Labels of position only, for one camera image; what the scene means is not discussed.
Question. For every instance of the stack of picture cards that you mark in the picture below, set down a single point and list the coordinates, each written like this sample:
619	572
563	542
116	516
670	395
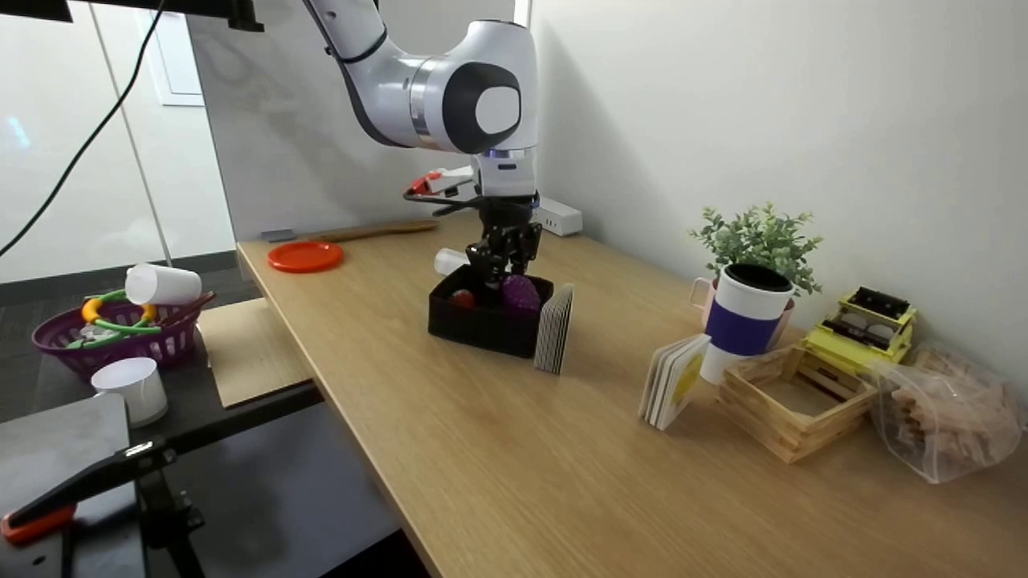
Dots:
670	380

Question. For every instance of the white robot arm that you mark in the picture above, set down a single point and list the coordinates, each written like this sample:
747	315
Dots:
481	97

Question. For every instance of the white cup blue sleeve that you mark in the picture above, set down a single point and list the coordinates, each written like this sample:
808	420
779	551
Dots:
744	315

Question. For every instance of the purple toy grapes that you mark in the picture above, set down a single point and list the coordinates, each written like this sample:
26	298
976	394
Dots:
522	292

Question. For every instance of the white triangular card box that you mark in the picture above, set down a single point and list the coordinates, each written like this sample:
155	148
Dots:
555	332

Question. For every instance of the wooden slat crate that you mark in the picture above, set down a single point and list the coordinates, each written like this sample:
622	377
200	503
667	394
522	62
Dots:
796	403

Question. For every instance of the clear squeeze bottle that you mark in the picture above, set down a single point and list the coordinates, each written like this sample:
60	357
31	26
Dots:
449	261

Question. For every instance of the yellow toy machine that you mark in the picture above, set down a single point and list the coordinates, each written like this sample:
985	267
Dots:
866	328

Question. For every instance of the white paper cup standing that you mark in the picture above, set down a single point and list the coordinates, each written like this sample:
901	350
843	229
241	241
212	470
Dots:
136	380

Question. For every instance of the white power strip box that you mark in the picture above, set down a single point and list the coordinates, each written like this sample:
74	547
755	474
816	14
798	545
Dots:
560	221

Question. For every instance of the green potted plant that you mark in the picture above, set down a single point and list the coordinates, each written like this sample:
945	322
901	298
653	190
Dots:
764	237

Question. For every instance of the black tripod camera stand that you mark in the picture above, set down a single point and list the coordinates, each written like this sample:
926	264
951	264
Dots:
161	516

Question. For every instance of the red round plate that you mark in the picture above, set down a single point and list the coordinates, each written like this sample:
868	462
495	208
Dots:
306	257

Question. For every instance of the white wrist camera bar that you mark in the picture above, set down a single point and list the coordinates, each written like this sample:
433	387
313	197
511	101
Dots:
438	183

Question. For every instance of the purple plastic basket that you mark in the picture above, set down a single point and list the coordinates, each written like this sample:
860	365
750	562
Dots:
100	332

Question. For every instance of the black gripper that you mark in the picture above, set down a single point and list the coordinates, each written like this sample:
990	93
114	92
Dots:
509	239

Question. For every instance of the brown cardboard sheet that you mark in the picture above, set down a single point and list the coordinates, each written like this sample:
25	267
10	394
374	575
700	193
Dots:
247	350

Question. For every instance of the black rectangular box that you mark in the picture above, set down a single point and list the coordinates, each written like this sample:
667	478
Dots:
490	326

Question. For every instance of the clear container wooden pieces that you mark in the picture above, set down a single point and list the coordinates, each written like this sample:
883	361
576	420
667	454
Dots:
945	416

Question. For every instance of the red toy strawberry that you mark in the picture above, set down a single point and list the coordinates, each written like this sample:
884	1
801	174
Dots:
463	300

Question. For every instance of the white paper cup lying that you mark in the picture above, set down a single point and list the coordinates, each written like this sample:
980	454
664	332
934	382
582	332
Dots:
151	284

